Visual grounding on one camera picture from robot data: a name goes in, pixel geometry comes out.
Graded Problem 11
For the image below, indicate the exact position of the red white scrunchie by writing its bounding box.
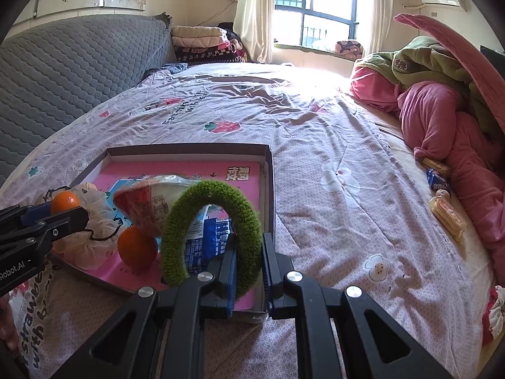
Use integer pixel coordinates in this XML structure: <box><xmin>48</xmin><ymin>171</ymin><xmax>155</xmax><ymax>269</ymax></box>
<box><xmin>482</xmin><ymin>285</ymin><xmax>505</xmax><ymax>346</ymax></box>

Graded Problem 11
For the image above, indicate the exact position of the grey quilted headboard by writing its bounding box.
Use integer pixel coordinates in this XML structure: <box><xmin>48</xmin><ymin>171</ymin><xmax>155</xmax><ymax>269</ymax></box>
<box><xmin>1</xmin><ymin>13</ymin><xmax>175</xmax><ymax>181</ymax></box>

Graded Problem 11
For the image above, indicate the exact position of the pink crumpled duvet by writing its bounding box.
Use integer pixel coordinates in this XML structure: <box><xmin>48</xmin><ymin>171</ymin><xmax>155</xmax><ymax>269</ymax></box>
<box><xmin>350</xmin><ymin>66</ymin><xmax>504</xmax><ymax>284</ymax></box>

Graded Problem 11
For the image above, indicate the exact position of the cream right curtain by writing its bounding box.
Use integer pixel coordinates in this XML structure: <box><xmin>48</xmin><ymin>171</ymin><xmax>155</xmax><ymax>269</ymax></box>
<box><xmin>356</xmin><ymin>0</ymin><xmax>394</xmax><ymax>55</ymax></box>

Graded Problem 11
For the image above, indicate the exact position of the cream left curtain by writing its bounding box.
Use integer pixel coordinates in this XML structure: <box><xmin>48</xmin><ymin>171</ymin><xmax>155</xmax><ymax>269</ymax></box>
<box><xmin>234</xmin><ymin>0</ymin><xmax>274</xmax><ymax>63</ymax></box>

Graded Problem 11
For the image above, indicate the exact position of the pink blue book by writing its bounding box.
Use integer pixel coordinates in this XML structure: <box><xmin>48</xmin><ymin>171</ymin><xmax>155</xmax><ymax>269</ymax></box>
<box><xmin>83</xmin><ymin>158</ymin><xmax>268</xmax><ymax>312</ymax></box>

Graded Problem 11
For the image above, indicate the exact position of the stack of folded blankets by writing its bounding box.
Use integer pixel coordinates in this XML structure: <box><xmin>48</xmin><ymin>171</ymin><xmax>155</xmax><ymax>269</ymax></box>
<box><xmin>171</xmin><ymin>26</ymin><xmax>249</xmax><ymax>65</ymax></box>

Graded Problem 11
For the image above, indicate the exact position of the folded cloth on windowsill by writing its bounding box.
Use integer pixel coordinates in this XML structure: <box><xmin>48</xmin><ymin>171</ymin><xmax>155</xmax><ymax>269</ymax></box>
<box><xmin>335</xmin><ymin>39</ymin><xmax>364</xmax><ymax>60</ymax></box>

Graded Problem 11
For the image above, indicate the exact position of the cream mesh drawstring bag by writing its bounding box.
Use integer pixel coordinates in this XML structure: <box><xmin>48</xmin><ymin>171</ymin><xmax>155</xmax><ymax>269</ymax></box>
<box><xmin>52</xmin><ymin>182</ymin><xmax>125</xmax><ymax>270</ymax></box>

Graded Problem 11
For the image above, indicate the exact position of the green fuzzy ring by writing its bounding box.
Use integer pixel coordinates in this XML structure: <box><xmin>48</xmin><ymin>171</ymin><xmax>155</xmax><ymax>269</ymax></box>
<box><xmin>159</xmin><ymin>179</ymin><xmax>264</xmax><ymax>300</ymax></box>

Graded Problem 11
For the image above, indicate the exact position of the person's left hand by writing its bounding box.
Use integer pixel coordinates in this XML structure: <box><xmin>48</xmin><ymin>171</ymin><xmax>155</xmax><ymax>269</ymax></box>
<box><xmin>0</xmin><ymin>294</ymin><xmax>19</xmax><ymax>351</ymax></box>

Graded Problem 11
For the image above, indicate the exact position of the yellow biscuit packet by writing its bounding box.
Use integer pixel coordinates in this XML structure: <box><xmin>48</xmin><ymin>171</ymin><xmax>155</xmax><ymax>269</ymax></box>
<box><xmin>429</xmin><ymin>189</ymin><xmax>466</xmax><ymax>242</ymax></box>

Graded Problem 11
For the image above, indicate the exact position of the red blue snack bag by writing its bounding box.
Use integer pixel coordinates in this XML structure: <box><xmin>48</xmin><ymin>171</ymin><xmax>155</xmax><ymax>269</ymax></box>
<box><xmin>112</xmin><ymin>175</ymin><xmax>199</xmax><ymax>238</ymax></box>

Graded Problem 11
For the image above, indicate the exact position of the window with dark frame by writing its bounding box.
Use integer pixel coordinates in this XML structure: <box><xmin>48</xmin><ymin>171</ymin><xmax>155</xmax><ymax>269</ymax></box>
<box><xmin>272</xmin><ymin>0</ymin><xmax>358</xmax><ymax>51</ymax></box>

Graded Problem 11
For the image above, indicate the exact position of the orange wafer packet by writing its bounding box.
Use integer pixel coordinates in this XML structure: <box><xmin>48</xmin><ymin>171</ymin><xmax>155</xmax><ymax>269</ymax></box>
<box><xmin>421</xmin><ymin>158</ymin><xmax>451</xmax><ymax>177</ymax></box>

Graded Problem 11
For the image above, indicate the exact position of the blue snack packet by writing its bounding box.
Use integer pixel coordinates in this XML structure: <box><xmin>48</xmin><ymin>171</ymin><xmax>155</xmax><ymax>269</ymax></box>
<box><xmin>184</xmin><ymin>204</ymin><xmax>233</xmax><ymax>275</ymax></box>

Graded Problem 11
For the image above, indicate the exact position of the green blanket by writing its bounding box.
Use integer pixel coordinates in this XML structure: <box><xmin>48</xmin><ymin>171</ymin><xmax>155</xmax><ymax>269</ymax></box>
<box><xmin>353</xmin><ymin>36</ymin><xmax>502</xmax><ymax>139</ymax></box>

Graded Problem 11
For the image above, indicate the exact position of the cream curtain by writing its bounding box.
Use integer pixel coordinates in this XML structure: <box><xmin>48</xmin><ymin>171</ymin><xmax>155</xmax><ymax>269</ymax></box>
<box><xmin>234</xmin><ymin>0</ymin><xmax>274</xmax><ymax>63</ymax></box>
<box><xmin>356</xmin><ymin>0</ymin><xmax>394</xmax><ymax>55</ymax></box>

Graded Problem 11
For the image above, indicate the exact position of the grey shallow cardboard box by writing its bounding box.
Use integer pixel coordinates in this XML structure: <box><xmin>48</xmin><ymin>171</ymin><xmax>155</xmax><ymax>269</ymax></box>
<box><xmin>49</xmin><ymin>142</ymin><xmax>276</xmax><ymax>324</ymax></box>

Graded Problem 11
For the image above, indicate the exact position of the orange tangerine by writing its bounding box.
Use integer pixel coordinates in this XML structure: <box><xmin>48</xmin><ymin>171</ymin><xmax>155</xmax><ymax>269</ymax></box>
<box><xmin>117</xmin><ymin>226</ymin><xmax>158</xmax><ymax>274</ymax></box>
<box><xmin>50</xmin><ymin>190</ymin><xmax>80</xmax><ymax>216</ymax></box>

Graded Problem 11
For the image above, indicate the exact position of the small blue packet by duvet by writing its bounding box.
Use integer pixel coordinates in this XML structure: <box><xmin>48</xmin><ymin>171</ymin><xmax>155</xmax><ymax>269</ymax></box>
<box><xmin>426</xmin><ymin>169</ymin><xmax>451</xmax><ymax>194</ymax></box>

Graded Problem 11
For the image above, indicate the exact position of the black wall television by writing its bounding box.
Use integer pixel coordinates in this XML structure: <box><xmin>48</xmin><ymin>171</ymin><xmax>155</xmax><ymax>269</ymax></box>
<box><xmin>480</xmin><ymin>45</ymin><xmax>505</xmax><ymax>69</ymax></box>

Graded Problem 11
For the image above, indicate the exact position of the pink strawberry print bedsheet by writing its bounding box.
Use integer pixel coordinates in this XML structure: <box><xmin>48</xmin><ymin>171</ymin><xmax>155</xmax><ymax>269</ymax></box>
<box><xmin>1</xmin><ymin>63</ymin><xmax>494</xmax><ymax>378</ymax></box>

